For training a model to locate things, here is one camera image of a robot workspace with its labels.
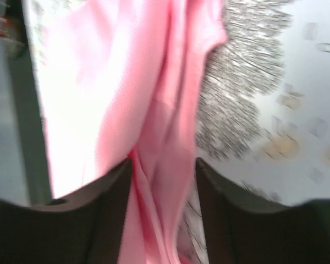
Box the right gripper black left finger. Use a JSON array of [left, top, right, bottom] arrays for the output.
[[0, 159, 133, 264]]

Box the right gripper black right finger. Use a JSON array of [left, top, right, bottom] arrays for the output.
[[195, 158, 330, 264]]

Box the pink t shirt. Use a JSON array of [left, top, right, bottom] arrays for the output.
[[41, 1, 226, 263]]

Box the floral table cloth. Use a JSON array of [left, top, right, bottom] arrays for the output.
[[24, 1, 330, 263]]

